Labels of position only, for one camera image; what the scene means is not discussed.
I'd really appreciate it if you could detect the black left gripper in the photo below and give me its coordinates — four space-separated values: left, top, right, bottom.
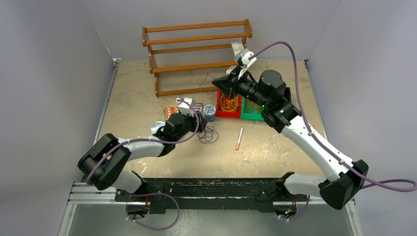
174 110 207 143

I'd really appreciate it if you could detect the red plastic bin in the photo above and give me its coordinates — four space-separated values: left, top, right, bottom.
215 90 242 119

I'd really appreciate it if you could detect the wooden three-tier rack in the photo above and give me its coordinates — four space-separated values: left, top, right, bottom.
141 19 253 96

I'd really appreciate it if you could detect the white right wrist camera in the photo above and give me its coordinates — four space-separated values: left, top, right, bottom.
236 49 257 80

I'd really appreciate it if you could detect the round blue white tub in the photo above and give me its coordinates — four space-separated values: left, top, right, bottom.
202 104 216 122

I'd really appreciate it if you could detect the green plastic bin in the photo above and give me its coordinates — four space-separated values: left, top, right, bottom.
240 98 264 121

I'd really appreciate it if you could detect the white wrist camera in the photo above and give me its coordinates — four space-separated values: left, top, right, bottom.
176 97 195 117
236 49 257 80

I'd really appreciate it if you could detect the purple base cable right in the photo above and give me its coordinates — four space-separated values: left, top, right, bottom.
278 195 311 222

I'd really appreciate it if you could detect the yellow cable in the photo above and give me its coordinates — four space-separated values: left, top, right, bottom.
220 94 240 114

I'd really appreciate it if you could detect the orange spiral notebook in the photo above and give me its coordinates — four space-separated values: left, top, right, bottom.
163 106 179 122

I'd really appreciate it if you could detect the white red small box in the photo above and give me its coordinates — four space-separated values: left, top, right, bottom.
231 41 245 56

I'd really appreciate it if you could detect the white orange-capped marker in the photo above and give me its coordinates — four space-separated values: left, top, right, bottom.
235 127 244 150

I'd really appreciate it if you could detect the aluminium rail frame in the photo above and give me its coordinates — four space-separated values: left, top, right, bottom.
59 182 363 236

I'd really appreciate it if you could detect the black plastic bin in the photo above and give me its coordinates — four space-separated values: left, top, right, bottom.
284 87 292 103

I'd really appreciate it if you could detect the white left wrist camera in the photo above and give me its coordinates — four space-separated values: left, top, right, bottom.
176 97 195 117

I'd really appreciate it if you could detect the white stapler under rack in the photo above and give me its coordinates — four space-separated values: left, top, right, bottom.
226 66 238 76

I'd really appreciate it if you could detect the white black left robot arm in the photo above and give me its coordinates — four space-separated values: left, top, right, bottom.
77 113 208 201

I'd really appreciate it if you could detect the blue white tape package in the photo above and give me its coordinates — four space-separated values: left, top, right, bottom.
150 121 165 134

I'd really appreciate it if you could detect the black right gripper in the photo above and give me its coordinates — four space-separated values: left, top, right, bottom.
213 65 270 109

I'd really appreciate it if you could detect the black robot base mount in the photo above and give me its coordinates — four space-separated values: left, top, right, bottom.
115 177 307 216

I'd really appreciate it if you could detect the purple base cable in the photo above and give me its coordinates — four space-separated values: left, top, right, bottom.
278 195 311 222
125 192 180 232

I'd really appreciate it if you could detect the pack of coloured markers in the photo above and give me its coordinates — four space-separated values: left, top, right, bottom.
193 102 204 113

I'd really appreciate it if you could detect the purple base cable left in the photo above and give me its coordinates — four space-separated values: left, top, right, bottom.
125 192 180 232

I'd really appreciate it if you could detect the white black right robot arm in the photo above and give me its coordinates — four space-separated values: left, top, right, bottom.
212 70 369 209

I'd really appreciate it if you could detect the orange cable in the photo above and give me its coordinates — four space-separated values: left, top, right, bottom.
245 97 261 115

